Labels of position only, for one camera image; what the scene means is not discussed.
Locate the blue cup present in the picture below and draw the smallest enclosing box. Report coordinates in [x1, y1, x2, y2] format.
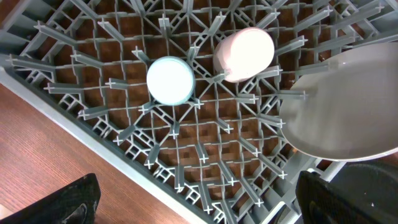
[146, 56, 195, 106]

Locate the grey plastic dishwasher rack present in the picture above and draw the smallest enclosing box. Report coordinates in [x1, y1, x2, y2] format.
[1, 0, 397, 223]

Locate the grey ceramic plate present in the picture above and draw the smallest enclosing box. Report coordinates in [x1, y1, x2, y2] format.
[280, 42, 397, 162]

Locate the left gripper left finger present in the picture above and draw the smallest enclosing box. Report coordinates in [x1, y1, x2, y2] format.
[1, 173, 101, 224]

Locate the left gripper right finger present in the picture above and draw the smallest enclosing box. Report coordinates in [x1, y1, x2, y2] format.
[295, 171, 373, 224]

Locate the pink cup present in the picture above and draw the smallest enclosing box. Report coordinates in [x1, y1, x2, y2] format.
[213, 27, 275, 83]

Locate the round black serving tray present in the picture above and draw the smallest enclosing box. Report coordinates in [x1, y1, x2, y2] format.
[273, 160, 398, 224]

